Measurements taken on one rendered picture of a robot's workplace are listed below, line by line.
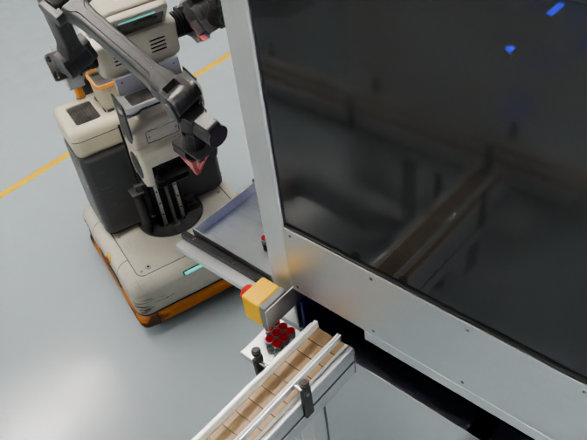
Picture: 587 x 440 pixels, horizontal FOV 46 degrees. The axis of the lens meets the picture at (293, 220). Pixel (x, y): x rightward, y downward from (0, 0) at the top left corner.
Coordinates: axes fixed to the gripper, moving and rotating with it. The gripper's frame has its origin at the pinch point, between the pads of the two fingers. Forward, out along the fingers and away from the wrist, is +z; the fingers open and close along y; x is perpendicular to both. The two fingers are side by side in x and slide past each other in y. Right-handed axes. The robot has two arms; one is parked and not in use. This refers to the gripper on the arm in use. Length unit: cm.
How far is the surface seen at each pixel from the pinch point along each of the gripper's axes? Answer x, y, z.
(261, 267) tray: -2.2, 23.7, 17.8
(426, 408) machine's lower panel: -11, 79, 11
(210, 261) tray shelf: -8.4, 11.1, 19.9
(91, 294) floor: -4, -82, 122
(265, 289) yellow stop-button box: -15.7, 38.5, 0.8
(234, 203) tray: 10.7, 1.0, 19.6
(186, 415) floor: -18, -3, 111
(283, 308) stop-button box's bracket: -15.1, 43.1, 4.3
